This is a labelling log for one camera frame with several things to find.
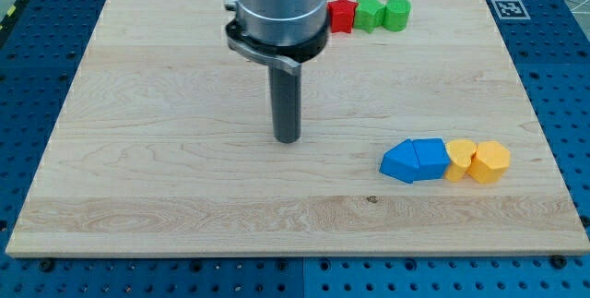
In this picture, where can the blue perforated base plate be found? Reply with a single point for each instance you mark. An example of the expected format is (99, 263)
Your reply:
(38, 62)

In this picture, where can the white fiducial marker tag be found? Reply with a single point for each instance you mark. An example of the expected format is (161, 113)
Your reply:
(510, 9)

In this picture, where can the yellow hexagon block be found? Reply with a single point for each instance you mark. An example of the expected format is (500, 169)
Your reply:
(490, 162)

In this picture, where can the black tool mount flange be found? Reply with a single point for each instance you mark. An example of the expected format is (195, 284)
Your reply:
(279, 43)

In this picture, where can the blue cube block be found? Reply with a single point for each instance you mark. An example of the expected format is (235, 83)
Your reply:
(432, 158)

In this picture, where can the green star block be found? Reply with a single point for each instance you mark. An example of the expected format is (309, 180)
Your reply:
(369, 15)

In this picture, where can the red star block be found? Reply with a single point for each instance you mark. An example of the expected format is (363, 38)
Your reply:
(342, 14)

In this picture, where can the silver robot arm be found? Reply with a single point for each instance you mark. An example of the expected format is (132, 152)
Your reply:
(277, 9)

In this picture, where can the yellow heart block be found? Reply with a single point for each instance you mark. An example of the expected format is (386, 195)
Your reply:
(460, 153)

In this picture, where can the green cylinder block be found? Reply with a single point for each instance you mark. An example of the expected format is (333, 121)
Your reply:
(396, 15)

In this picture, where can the light wooden board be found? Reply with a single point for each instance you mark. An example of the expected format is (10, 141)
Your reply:
(165, 148)

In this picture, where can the blue pentagon block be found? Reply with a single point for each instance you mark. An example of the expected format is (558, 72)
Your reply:
(401, 162)

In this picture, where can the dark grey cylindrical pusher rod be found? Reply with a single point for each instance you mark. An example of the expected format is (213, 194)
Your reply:
(285, 95)

